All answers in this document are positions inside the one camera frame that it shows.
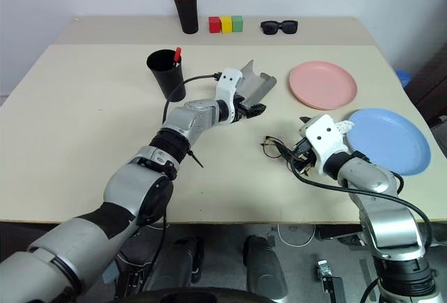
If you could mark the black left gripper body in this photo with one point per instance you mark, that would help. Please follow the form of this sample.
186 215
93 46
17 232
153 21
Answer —
239 107

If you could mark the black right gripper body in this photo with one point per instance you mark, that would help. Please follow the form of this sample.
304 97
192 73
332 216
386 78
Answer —
303 156

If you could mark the grey glasses case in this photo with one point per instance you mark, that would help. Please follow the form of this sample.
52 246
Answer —
255 84

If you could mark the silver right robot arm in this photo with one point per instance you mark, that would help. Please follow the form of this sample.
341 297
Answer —
373 177

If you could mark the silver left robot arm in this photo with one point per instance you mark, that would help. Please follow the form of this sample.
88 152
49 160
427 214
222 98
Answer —
188 118

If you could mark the short black cup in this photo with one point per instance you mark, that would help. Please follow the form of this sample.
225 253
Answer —
167 79

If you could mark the tall black cup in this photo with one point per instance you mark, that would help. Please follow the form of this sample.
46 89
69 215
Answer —
188 15

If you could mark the thin-framed eyeglasses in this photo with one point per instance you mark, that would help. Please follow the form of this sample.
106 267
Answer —
274 144

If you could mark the pink plate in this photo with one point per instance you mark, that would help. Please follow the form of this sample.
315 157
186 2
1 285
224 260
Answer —
323 84

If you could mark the blue plate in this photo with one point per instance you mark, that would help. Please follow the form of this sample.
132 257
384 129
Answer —
391 142

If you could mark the blue round container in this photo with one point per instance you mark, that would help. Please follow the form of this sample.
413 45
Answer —
404 77

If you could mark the black marker with red cap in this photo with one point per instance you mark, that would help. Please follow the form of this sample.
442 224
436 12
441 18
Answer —
177 55

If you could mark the black sunglasses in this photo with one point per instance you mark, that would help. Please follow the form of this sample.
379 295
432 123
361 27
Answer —
279 27

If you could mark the yellow block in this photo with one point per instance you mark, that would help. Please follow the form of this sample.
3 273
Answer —
226 24

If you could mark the green block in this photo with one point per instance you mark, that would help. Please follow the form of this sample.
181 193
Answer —
237 23

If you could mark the red block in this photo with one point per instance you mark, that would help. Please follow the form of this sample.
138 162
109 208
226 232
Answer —
214 24

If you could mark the dark brown furniture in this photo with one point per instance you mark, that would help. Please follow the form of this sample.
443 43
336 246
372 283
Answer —
431 86

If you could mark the dark rounded shape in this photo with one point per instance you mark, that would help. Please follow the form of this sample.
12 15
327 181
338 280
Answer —
185 257
263 264

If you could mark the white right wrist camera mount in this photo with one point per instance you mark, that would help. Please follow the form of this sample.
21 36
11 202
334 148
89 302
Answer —
323 137

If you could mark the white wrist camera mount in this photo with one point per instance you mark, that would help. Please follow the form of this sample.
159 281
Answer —
227 81
323 137

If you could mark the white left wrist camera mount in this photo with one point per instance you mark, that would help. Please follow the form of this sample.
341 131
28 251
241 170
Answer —
227 81

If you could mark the metal caster bracket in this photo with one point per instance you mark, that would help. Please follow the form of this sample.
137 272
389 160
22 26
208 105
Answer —
326 271

